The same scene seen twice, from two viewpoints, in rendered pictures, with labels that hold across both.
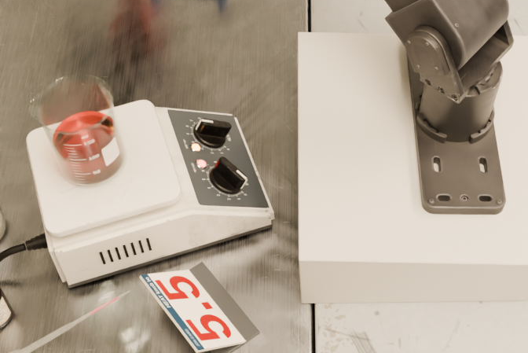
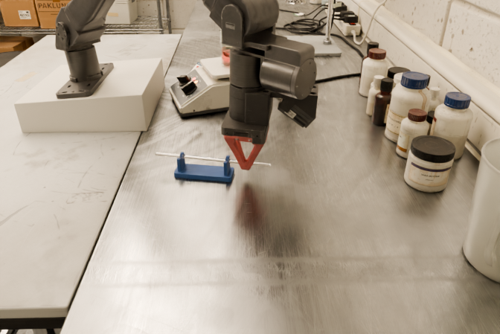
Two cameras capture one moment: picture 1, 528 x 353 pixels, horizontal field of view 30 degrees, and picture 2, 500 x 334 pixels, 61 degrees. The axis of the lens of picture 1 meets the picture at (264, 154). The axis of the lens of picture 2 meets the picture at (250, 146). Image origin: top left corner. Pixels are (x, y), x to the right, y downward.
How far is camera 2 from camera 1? 1.53 m
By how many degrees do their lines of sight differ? 98
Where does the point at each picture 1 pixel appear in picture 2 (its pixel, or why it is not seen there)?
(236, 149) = (180, 94)
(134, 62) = not seen: hidden behind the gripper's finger
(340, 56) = (125, 90)
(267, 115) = (165, 123)
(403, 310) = not seen: hidden behind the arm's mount
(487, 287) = not seen: hidden behind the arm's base
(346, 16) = (109, 157)
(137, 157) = (216, 65)
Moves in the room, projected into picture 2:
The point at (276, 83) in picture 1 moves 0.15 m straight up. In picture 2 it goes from (158, 132) to (150, 61)
